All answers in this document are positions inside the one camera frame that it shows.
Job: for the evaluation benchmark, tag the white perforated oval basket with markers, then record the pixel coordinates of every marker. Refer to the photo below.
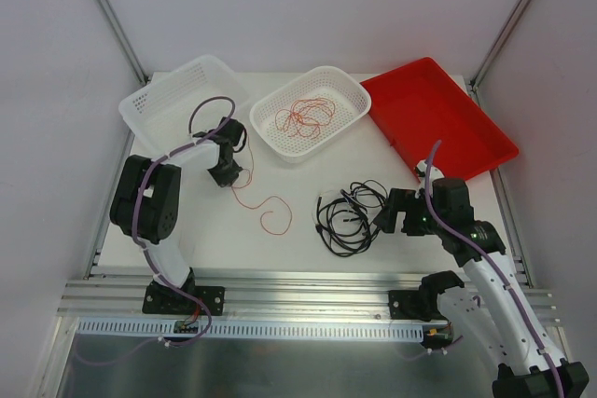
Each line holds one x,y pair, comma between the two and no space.
301,118

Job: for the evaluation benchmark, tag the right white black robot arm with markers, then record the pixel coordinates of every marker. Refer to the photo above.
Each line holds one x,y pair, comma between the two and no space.
488,306

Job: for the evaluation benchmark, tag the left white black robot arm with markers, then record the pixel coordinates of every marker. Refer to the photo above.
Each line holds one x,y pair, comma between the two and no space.
146,205

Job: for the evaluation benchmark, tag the red plastic tray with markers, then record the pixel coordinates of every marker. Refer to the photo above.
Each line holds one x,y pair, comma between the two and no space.
418,104

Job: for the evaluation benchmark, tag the right aluminium frame post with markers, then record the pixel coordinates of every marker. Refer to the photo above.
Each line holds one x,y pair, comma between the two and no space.
499,44

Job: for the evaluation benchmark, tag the aluminium frame post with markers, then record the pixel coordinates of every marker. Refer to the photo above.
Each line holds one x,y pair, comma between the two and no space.
499,44
122,40

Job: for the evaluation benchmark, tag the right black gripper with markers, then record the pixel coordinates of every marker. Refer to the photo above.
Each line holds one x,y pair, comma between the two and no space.
396,211

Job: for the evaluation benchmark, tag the left aluminium frame post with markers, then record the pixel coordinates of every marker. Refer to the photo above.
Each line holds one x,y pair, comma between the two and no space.
122,40

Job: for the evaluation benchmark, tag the white slotted cable duct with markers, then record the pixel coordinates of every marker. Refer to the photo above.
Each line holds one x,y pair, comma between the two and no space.
383,332

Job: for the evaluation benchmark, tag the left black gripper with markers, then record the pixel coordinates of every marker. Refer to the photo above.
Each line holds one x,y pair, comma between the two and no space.
226,171

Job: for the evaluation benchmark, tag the translucent white rectangular basket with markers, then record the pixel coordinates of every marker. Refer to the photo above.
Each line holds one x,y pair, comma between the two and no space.
158,114

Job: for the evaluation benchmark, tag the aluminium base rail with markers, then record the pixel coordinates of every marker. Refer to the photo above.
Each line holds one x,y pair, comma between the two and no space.
249,294

